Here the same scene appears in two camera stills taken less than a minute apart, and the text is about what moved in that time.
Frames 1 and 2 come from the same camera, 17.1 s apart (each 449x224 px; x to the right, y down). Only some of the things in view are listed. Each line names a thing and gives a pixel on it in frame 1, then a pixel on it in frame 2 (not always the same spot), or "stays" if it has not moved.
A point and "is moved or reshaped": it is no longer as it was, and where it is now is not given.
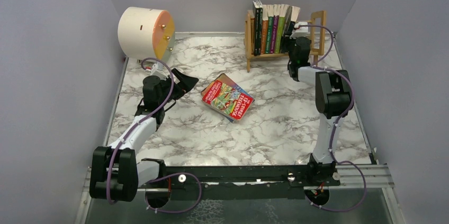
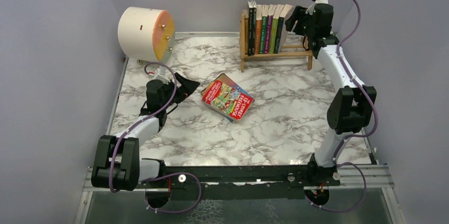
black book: (260, 5) → (254, 25)
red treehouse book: (227, 100) stays
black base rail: (274, 182) stays
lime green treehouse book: (283, 9) is moved or reshaped
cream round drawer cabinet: (146, 33) stays
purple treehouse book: (274, 37) is moved or reshaped
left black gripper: (173, 84) stays
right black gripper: (298, 46) → (301, 19)
